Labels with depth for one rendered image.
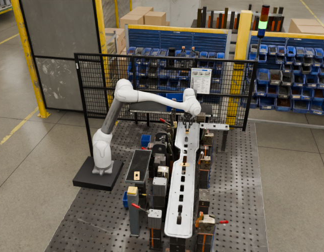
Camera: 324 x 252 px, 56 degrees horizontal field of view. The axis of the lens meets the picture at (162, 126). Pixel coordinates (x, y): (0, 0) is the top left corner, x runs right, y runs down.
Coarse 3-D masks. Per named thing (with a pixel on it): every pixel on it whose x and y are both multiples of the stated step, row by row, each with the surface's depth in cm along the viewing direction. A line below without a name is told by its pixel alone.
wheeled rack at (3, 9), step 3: (0, 6) 1041; (3, 6) 1055; (6, 6) 1040; (9, 6) 1051; (0, 9) 1010; (3, 9) 1019; (6, 9) 1023; (9, 9) 1036; (0, 12) 996; (3, 12) 1010
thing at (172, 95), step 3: (168, 93) 329; (171, 93) 329; (174, 93) 329; (177, 93) 329; (180, 93) 329; (168, 96) 331; (171, 96) 331; (174, 96) 331; (177, 96) 331; (180, 96) 331; (171, 99) 333; (177, 99) 333; (180, 99) 333; (168, 108) 321; (171, 108) 321; (177, 108) 321
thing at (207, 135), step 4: (204, 136) 284; (208, 136) 284; (212, 136) 283; (204, 140) 287; (208, 140) 287; (212, 140) 286; (204, 144) 289; (208, 144) 289; (212, 144) 290; (208, 148) 293; (208, 152) 295
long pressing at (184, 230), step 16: (192, 128) 300; (176, 144) 279; (192, 144) 279; (192, 160) 260; (176, 176) 244; (192, 176) 244; (176, 192) 229; (192, 192) 230; (176, 208) 216; (192, 208) 217; (176, 224) 205
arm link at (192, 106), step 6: (138, 96) 256; (144, 96) 259; (150, 96) 261; (156, 96) 261; (162, 102) 260; (168, 102) 258; (174, 102) 257; (180, 102) 257; (186, 102) 256; (192, 102) 256; (198, 102) 259; (180, 108) 257; (186, 108) 256; (192, 108) 253; (198, 108) 253; (192, 114) 257
